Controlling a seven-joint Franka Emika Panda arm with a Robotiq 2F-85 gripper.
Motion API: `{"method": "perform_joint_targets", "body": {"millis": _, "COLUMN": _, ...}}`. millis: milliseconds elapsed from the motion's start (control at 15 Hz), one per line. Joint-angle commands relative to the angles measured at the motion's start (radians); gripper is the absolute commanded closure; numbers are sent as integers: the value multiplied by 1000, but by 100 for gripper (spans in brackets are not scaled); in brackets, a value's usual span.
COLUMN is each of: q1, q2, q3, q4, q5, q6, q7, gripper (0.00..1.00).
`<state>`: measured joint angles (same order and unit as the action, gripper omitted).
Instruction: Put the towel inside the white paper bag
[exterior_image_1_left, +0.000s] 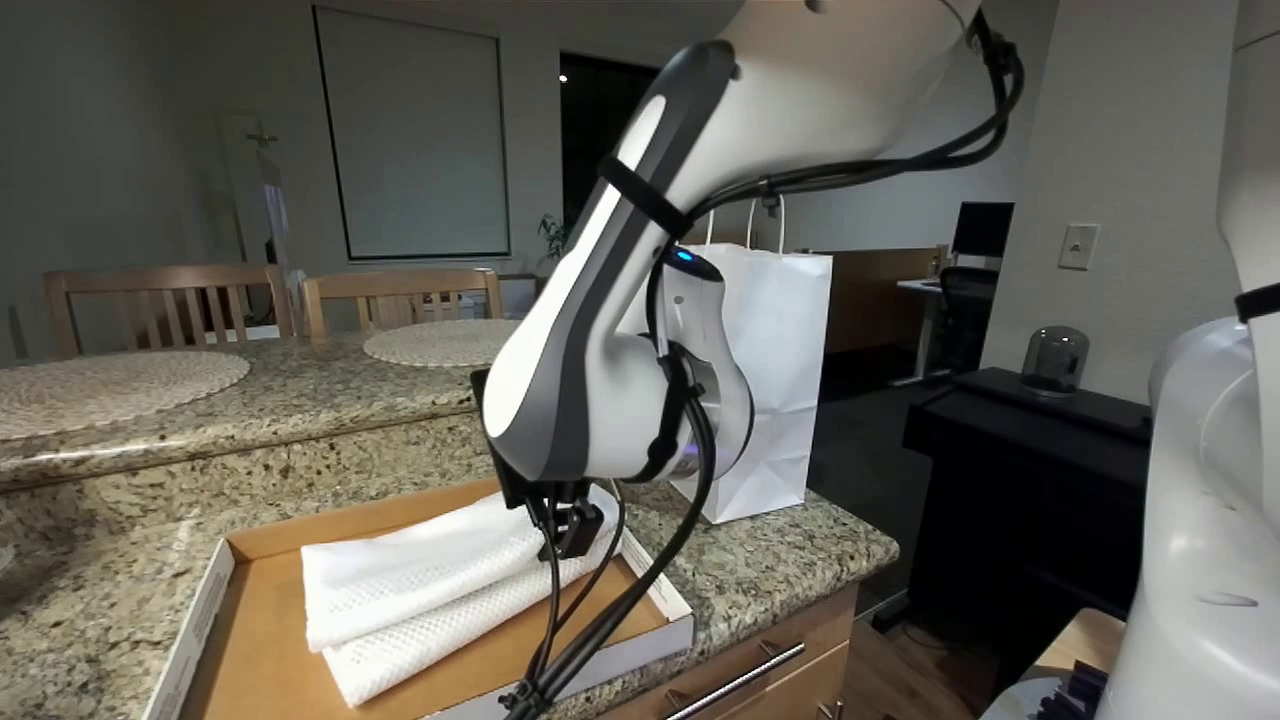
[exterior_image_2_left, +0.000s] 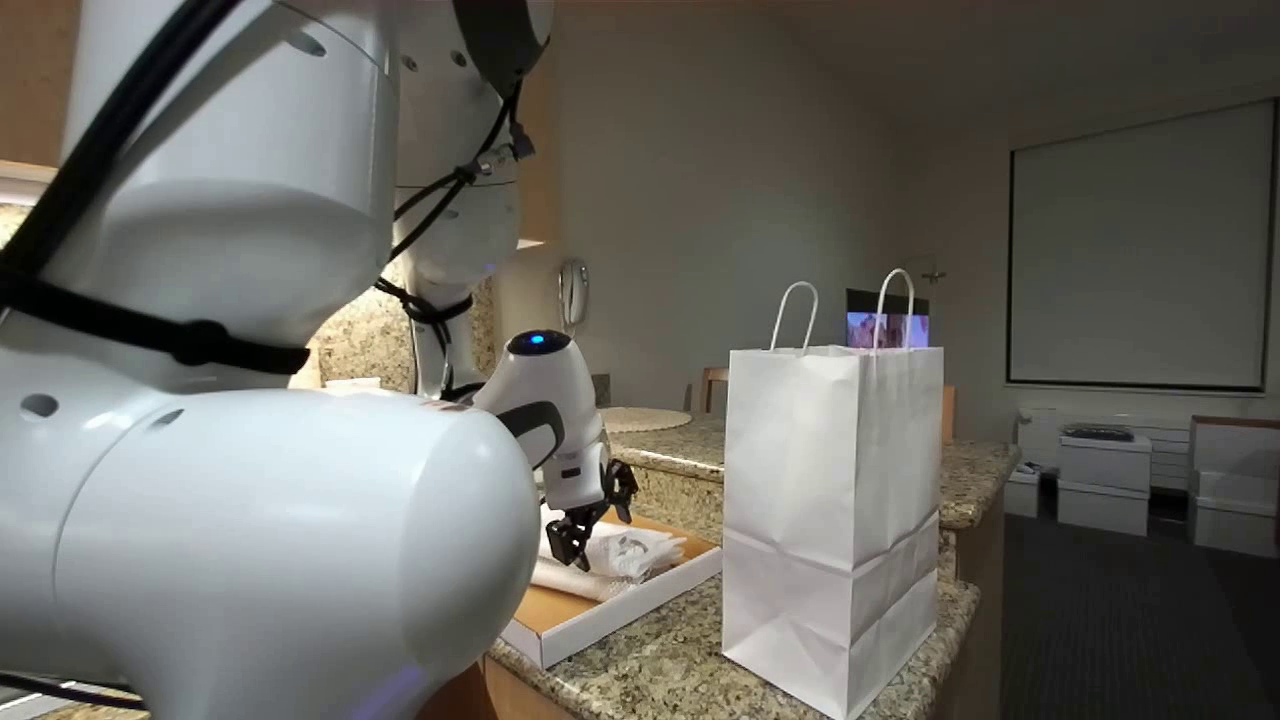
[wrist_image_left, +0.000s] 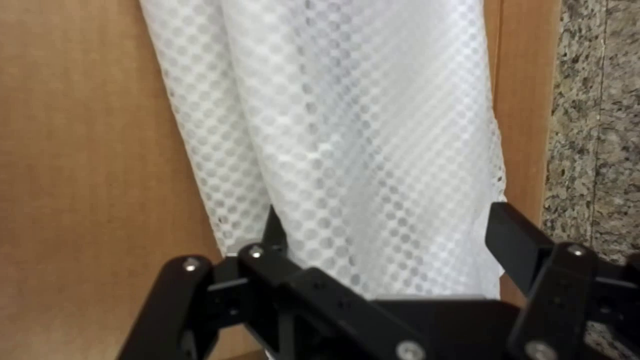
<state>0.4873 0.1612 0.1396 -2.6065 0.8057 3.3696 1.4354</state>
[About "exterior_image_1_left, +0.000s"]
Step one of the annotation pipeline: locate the wooden partition panel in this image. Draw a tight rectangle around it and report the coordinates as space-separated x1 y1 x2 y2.
816 245 953 361

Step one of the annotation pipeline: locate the white projector screen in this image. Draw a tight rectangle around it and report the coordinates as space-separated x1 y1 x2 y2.
310 2 515 264

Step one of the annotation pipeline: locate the black office chair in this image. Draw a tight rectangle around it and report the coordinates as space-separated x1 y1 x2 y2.
929 259 1000 380

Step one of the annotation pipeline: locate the grey rounded appliance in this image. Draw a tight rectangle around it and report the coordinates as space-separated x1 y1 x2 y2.
1019 321 1093 395

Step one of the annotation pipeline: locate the round white plate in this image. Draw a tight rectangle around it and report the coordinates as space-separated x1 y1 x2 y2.
362 316 523 376

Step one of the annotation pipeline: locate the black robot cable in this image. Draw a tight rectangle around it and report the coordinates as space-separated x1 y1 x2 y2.
501 6 1034 720

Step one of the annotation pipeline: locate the shallow cardboard box tray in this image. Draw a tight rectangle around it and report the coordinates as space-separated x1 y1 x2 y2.
142 471 700 720

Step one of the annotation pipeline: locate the small potted plant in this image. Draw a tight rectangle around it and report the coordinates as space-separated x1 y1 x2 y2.
536 210 573 278

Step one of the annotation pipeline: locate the white light switch plate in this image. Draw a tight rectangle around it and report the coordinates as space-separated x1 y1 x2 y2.
1053 221 1105 276

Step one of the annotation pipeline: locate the dark window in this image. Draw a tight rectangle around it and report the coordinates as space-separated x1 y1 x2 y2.
556 46 666 230

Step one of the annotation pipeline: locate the round woven placemat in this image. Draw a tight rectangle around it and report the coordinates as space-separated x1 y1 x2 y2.
0 342 257 449

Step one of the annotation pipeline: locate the pale standing lamp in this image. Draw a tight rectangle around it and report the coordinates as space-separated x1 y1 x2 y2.
241 118 301 276

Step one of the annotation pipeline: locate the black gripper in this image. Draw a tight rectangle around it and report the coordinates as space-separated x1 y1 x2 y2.
484 445 607 563

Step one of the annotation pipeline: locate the black computer monitor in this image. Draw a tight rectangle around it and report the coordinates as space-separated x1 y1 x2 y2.
947 194 1019 264

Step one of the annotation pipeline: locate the white paper bag with handles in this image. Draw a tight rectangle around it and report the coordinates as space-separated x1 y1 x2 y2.
657 191 842 527

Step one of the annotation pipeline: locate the wooden counter drawer front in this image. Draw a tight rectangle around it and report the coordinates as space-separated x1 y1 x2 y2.
584 580 864 720

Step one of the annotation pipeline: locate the metal drawer handle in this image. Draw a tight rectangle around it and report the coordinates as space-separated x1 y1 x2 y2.
661 639 812 720

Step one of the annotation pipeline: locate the white towel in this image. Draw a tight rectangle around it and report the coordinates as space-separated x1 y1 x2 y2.
318 556 642 711
296 485 634 657

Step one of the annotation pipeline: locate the wooden dining chair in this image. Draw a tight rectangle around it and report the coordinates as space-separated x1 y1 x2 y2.
36 259 293 362
296 264 508 342

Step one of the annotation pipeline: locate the black low cabinet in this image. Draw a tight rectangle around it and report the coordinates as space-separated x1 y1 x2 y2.
902 362 1160 658

